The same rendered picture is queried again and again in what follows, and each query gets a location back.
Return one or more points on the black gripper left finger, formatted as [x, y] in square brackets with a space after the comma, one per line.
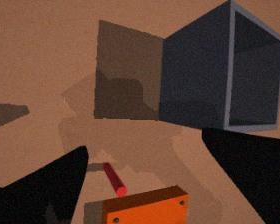
[48, 195]

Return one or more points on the dark red peg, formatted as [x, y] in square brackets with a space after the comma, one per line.
[118, 186]

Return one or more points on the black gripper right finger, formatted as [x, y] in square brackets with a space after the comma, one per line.
[253, 164]

